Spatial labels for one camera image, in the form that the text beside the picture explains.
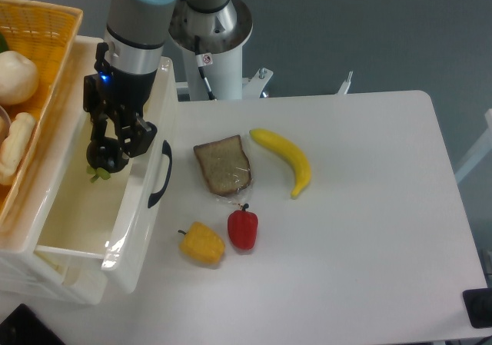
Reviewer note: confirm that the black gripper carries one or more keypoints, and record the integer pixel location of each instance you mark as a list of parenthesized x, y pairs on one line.
[(119, 90)]

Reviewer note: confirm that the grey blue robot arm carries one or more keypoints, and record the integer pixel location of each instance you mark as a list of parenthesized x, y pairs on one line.
[(139, 23)]

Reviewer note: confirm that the open upper white drawer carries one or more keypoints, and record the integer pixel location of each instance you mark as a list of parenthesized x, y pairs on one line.
[(104, 227)]

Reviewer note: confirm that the white drawer cabinet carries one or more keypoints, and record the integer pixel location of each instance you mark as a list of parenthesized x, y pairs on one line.
[(23, 270)]

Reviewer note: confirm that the pale round fruit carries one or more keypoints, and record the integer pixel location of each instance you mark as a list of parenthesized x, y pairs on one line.
[(19, 78)]

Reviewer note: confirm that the beige bread roll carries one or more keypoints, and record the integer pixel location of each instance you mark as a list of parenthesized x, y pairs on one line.
[(14, 146)]

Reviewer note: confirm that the wrapped brown bread slice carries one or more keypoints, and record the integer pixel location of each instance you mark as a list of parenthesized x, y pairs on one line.
[(224, 165)]

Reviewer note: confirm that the yellow banana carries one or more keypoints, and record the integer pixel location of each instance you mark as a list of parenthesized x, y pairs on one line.
[(290, 153)]

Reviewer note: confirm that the yellow bell pepper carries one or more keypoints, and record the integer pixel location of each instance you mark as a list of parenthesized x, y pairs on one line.
[(202, 244)]

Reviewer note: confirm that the red bell pepper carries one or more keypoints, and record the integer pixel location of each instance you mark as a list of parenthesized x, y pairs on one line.
[(243, 228)]

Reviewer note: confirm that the black object bottom left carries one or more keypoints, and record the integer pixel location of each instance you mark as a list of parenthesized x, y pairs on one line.
[(22, 326)]

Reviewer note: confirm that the black device right edge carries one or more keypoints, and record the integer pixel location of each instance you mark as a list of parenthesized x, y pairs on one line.
[(478, 306)]

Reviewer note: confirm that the black drawer handle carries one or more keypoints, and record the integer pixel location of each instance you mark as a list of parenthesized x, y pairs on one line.
[(162, 175)]

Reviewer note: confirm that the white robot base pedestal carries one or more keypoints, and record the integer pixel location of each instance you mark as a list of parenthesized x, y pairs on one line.
[(211, 35)]

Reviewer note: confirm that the white frame right edge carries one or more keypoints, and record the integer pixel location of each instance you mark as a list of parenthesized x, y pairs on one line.
[(476, 153)]

